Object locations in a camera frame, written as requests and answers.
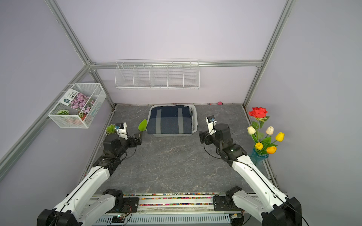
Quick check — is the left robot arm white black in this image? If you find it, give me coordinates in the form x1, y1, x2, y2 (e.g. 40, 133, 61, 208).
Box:
36, 132, 142, 226

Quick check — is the artificial flower bouquet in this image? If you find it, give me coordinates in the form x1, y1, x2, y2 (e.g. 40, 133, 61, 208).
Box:
247, 107, 285, 158

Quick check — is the white mesh wall basket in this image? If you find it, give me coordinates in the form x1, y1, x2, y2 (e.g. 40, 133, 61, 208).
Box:
48, 82, 106, 129

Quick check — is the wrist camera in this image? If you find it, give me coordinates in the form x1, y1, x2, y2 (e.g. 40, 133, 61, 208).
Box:
115, 122, 128, 140
206, 115, 216, 136

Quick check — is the white wire wall shelf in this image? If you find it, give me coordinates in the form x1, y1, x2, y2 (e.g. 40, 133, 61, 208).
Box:
114, 58, 200, 89

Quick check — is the navy striped scarf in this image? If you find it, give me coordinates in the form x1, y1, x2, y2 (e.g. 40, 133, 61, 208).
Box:
146, 105, 194, 135

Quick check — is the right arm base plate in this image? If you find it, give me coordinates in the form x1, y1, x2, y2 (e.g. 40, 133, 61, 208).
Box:
212, 195, 243, 211

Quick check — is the green toy shovel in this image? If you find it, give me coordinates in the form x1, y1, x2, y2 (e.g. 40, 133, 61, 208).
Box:
138, 119, 148, 132

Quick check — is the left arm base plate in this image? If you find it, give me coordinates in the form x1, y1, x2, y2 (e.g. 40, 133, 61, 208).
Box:
112, 197, 140, 213

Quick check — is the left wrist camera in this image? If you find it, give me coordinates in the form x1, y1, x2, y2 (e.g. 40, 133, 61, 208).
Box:
115, 122, 128, 140

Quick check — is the flower seed packet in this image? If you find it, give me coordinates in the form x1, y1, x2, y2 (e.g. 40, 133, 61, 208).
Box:
59, 89, 95, 114

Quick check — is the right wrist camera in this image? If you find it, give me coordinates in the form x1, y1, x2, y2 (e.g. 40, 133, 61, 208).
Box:
206, 115, 216, 136

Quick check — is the blue glass vase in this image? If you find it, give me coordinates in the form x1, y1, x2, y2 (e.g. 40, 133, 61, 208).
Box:
249, 149, 269, 168

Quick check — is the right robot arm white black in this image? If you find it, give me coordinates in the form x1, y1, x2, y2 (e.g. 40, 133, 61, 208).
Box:
199, 123, 303, 226

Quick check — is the small potted green plant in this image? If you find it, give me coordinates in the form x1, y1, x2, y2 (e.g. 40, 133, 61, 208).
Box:
105, 124, 117, 135

